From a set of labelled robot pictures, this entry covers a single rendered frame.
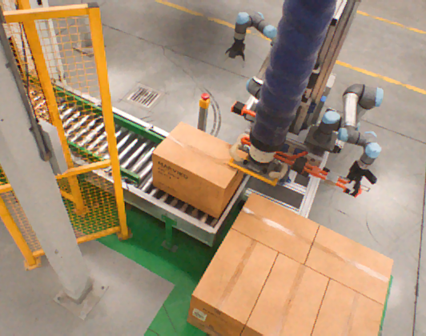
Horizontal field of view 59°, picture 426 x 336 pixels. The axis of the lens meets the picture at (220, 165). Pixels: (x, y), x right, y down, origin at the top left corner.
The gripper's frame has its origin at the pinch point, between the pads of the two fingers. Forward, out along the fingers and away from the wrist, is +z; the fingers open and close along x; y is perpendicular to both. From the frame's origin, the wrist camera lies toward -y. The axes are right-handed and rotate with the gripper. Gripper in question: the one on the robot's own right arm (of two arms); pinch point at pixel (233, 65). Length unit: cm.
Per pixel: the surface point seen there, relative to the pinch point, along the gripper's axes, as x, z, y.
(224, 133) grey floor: 22, 152, 86
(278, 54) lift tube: -36, -48, -47
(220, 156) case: -12, 57, -31
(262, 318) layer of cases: -82, 98, -112
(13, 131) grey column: 45, -33, -139
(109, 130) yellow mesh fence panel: 48, 20, -78
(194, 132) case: 16, 57, -19
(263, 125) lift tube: -38, -2, -47
